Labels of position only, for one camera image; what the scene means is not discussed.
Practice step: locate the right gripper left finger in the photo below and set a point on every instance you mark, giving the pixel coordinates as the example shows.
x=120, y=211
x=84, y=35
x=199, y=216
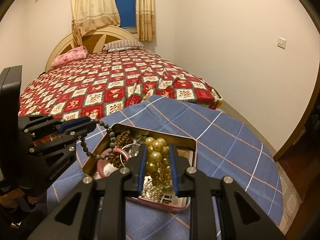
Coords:
x=95, y=209

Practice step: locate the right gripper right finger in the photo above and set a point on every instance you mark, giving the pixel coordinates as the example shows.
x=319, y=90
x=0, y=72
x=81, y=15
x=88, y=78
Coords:
x=219, y=206

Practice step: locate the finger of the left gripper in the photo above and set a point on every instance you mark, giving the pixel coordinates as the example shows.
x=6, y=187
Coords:
x=81, y=126
x=53, y=151

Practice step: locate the pink bangle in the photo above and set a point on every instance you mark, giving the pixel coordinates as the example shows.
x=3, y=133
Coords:
x=107, y=165

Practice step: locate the thin silver bangle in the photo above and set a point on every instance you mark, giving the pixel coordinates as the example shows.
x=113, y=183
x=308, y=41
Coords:
x=126, y=153

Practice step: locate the person left hand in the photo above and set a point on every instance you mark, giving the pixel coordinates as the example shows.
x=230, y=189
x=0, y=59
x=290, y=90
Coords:
x=10, y=200

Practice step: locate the red patterned bedspread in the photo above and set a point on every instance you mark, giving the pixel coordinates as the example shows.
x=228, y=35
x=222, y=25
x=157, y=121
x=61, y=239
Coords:
x=104, y=83

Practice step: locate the gold metal tin box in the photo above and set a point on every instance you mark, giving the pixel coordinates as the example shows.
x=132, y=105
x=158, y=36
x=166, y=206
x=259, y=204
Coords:
x=157, y=152

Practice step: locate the blue plaid tablecloth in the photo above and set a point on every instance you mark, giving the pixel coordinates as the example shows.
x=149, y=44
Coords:
x=225, y=147

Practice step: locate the pink floral pillow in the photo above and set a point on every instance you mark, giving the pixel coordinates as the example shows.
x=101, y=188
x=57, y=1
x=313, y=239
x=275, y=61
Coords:
x=74, y=54

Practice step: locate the cream wooden headboard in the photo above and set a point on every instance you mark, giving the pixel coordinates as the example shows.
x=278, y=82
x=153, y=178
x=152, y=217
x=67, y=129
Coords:
x=94, y=41

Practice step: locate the striped grey pillow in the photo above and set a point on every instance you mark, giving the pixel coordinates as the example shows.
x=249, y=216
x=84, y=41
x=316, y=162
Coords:
x=122, y=45

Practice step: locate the cream curtain left panel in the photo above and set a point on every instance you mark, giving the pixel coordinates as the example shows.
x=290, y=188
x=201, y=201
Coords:
x=90, y=15

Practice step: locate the cream curtain panel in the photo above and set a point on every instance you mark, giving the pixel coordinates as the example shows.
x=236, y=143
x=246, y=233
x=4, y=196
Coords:
x=90, y=15
x=145, y=20

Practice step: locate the window with blue blind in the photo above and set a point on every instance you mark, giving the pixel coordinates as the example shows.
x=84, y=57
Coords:
x=127, y=12

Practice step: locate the cream curtain right panel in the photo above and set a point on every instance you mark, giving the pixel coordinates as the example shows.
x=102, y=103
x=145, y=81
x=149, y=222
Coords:
x=145, y=20

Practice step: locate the dark wooden door frame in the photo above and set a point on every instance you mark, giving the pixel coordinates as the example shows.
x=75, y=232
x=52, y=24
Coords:
x=308, y=125

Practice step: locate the white wall switch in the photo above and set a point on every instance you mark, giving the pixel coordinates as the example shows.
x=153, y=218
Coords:
x=281, y=42

